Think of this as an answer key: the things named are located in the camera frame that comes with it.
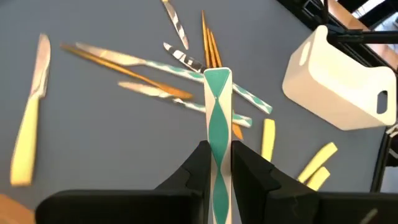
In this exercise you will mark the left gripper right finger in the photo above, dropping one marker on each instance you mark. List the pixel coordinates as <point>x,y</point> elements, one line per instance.
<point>295,207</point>

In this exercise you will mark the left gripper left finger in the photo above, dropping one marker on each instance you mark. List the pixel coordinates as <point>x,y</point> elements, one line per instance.
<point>124,207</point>

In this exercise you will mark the gold knife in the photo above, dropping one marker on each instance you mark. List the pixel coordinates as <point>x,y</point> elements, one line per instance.
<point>130,72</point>

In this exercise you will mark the white cup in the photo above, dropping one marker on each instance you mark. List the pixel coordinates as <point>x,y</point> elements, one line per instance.
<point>335,90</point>

